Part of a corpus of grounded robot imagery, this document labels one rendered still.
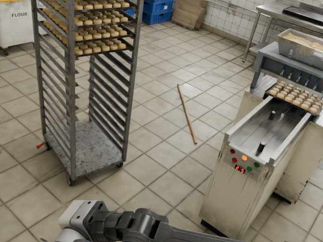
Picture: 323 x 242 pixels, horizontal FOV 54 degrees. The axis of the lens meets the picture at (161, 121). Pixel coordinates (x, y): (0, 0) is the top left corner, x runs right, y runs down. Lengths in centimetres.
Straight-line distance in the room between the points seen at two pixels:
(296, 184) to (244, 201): 75
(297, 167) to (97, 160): 160
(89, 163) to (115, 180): 27
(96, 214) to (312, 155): 200
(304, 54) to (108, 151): 170
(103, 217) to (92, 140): 202
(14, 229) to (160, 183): 116
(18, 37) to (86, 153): 236
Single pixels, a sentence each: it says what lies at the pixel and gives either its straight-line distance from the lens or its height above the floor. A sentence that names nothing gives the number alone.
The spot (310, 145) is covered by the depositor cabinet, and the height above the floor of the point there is 66.
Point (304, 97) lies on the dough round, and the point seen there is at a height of 92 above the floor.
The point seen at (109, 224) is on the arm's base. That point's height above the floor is 127.
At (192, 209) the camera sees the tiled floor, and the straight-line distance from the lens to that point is 266.
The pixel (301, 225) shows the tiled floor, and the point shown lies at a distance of 294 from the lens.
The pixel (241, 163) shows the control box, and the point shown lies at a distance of 199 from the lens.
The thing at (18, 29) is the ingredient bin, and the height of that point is 33.
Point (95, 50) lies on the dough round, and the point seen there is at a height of 115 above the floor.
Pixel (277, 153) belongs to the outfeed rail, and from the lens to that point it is 194.
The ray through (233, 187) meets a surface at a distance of 216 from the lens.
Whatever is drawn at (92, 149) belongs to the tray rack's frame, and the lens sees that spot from 280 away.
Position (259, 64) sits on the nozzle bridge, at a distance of 251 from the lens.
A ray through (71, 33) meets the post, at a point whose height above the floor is 129.
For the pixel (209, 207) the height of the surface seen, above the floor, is 24.
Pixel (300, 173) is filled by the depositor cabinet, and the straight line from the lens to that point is 276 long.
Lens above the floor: 199
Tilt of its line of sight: 35 degrees down
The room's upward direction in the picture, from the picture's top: 10 degrees clockwise
